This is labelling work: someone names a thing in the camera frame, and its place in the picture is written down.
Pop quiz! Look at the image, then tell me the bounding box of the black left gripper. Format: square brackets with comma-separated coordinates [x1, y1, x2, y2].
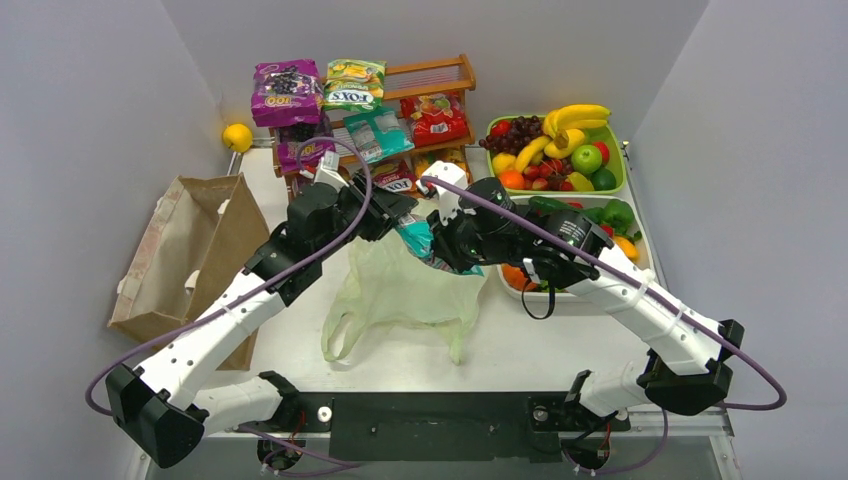
[315, 174, 417, 261]

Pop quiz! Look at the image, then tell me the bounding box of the teal Fox's mint candy bag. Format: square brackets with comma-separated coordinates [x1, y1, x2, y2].
[395, 214, 484, 276]

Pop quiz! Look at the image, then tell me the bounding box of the pale green plastic grocery bag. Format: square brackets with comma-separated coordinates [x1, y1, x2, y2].
[321, 200, 487, 365]

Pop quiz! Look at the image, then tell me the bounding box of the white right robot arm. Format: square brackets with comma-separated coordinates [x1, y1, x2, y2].
[419, 177, 744, 429]

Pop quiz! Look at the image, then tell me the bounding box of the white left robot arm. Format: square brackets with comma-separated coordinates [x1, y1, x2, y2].
[105, 174, 417, 468]

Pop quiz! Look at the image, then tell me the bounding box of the purple candy bag middle shelf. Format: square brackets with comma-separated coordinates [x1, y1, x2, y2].
[276, 116, 336, 174]

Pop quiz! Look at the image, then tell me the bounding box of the red Fox's candy bag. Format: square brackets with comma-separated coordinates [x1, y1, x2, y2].
[370, 159, 417, 193]

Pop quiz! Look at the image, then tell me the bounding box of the orange candy bag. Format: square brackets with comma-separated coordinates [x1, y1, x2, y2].
[411, 148, 472, 182]

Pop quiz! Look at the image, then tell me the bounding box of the brown paper bag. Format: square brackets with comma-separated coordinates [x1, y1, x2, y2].
[107, 175, 270, 343]

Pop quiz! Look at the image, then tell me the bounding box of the purple grape candy bag top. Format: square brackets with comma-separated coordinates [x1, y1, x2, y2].
[251, 59, 324, 128]

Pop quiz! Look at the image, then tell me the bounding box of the red candy bag middle shelf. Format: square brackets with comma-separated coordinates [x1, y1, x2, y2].
[400, 92, 469, 148]

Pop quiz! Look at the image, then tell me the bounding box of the green Fox's candy bag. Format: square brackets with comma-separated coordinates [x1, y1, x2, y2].
[323, 58, 387, 113]

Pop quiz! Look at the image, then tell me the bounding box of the orange toy pumpkin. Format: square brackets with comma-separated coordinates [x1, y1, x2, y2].
[501, 264, 538, 291]

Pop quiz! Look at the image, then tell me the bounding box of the green toy cucumber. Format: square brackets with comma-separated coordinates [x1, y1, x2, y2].
[527, 196, 583, 215]

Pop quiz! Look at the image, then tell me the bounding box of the orange toy fruit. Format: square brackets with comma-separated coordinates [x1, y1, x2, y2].
[497, 170, 525, 190]

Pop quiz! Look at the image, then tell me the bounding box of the teal white snack packet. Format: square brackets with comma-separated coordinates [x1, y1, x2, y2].
[343, 107, 415, 163]

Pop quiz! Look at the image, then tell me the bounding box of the dark red grape bunch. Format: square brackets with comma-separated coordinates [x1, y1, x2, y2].
[478, 116, 542, 155]

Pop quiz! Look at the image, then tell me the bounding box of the yellow banana bunch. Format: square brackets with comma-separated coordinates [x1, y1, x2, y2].
[513, 104, 611, 171]

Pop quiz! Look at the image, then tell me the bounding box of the green apple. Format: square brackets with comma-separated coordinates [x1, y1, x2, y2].
[570, 145, 603, 175]

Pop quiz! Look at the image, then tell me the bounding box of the green bell pepper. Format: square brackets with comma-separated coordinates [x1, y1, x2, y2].
[600, 199, 636, 235]

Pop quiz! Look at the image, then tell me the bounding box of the green fruit basket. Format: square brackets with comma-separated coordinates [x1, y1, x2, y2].
[487, 116, 627, 195]

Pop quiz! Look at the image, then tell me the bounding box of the white vegetable basket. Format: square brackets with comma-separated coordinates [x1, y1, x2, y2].
[496, 192, 658, 304]

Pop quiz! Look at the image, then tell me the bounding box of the wooden snack shelf rack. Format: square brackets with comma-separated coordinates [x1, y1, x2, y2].
[268, 52, 477, 200]

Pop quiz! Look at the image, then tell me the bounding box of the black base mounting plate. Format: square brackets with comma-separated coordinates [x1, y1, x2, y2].
[255, 392, 630, 462]

